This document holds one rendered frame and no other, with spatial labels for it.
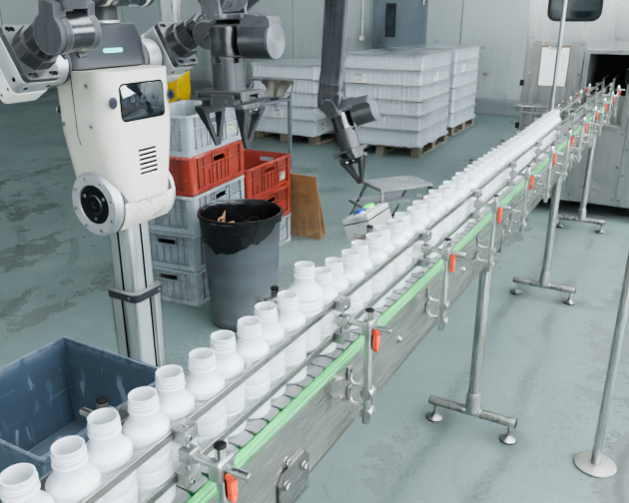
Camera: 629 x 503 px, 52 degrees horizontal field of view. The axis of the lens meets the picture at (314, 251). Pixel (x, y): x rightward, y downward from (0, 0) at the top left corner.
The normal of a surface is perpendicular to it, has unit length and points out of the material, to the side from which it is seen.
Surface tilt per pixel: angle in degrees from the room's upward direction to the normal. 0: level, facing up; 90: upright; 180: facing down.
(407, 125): 89
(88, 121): 90
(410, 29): 90
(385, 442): 0
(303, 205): 102
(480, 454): 0
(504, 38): 90
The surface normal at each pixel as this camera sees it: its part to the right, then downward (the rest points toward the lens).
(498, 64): -0.49, 0.30
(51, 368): 0.87, 0.17
